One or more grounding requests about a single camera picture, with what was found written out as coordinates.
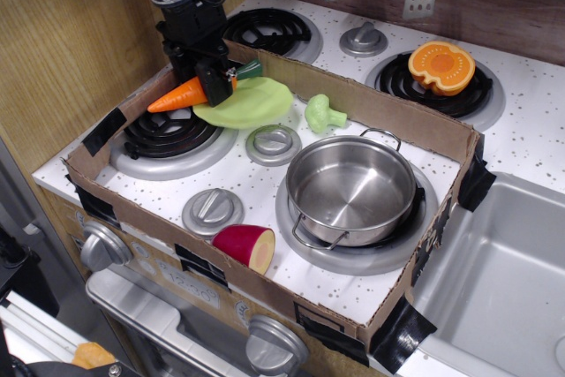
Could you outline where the silver oven knob right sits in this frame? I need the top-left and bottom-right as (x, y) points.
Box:
(245, 314), (310, 376)

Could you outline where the orange toy pumpkin half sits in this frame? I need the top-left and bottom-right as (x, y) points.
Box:
(408, 41), (476, 97)

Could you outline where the cardboard fence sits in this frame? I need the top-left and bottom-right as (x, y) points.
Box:
(61, 37), (498, 373)

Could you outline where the grey toy sink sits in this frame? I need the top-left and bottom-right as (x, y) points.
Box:
(414, 174), (564, 376)

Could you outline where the back right stove burner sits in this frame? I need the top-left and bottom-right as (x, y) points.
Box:
(365, 51), (506, 132)

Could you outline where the silver knob centre back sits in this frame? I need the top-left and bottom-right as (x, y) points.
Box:
(245, 124), (302, 167)

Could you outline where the back left stove burner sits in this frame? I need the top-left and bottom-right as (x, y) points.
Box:
(223, 8), (323, 64)

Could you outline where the oven door handle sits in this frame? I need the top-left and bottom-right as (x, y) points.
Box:
(86, 269), (187, 346)

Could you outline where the yellow sponge piece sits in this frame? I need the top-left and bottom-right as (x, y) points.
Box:
(72, 342), (116, 369)

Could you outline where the silver knob centre front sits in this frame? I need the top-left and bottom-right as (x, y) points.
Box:
(181, 188), (245, 239)

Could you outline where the green toy broccoli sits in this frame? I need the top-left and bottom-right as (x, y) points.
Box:
(305, 94), (347, 133)

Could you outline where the silver oven knob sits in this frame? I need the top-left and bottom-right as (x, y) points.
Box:
(80, 221), (133, 272)
(245, 314), (310, 376)

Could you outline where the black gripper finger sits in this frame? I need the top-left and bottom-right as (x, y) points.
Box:
(195, 60), (233, 107)

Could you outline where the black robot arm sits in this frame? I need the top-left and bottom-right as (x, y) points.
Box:
(151, 0), (235, 107)

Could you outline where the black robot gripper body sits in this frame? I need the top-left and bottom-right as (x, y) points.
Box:
(151, 0), (228, 77)

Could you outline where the stainless steel pot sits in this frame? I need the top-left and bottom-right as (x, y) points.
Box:
(285, 128), (418, 251)

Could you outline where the front left stove burner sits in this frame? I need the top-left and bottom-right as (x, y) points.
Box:
(110, 108), (238, 181)

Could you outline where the orange toy carrot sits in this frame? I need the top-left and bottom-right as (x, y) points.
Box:
(147, 59), (262, 113)

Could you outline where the light green plastic plate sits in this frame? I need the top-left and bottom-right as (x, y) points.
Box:
(192, 77), (294, 130)

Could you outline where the stove burner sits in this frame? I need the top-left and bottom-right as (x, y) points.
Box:
(223, 8), (323, 64)
(275, 166), (439, 276)
(110, 108), (238, 181)
(365, 51), (506, 132)

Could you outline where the red toy fruit half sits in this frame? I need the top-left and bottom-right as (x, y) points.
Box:
(212, 224), (275, 275)

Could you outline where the silver oven knob left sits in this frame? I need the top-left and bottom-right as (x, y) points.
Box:
(80, 221), (133, 272)

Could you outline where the silver knob rear stovetop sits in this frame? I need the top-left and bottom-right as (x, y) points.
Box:
(339, 22), (388, 57)

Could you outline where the front right stove burner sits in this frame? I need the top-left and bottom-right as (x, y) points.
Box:
(275, 166), (439, 276)

